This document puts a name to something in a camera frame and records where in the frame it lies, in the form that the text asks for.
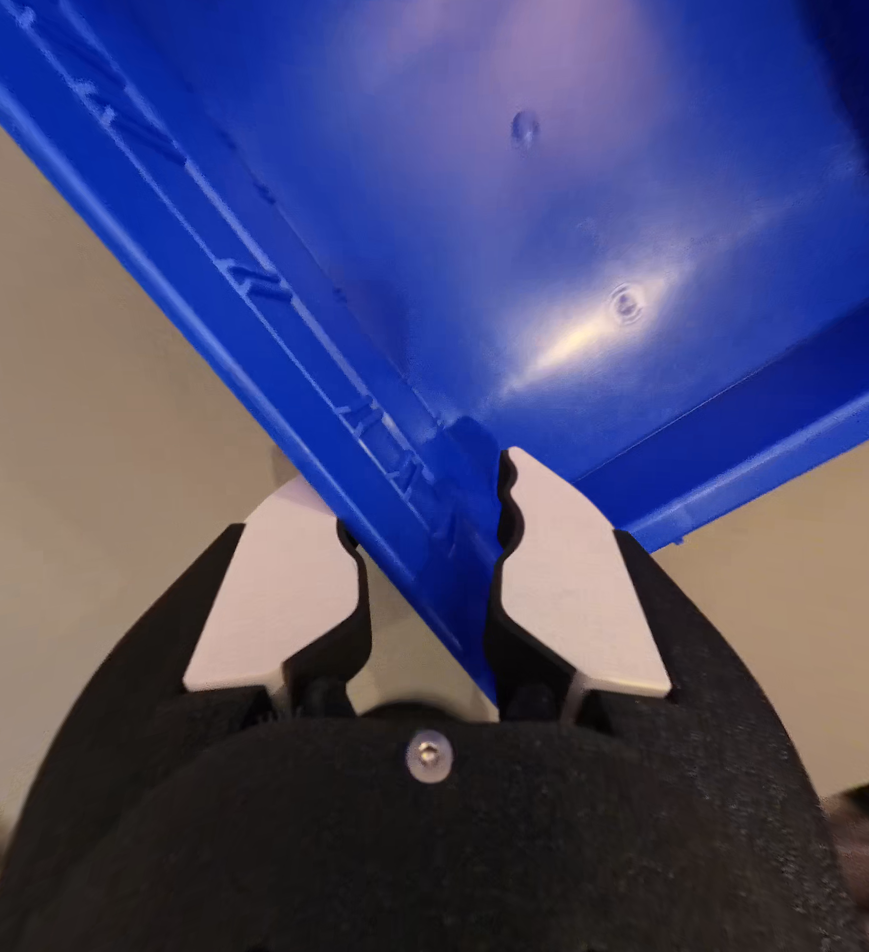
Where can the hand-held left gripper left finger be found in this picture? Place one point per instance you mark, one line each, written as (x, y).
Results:
(278, 595)

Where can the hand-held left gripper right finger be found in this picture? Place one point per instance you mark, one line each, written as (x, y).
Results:
(583, 595)

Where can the blue plastic bin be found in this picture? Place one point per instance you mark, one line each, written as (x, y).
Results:
(553, 186)

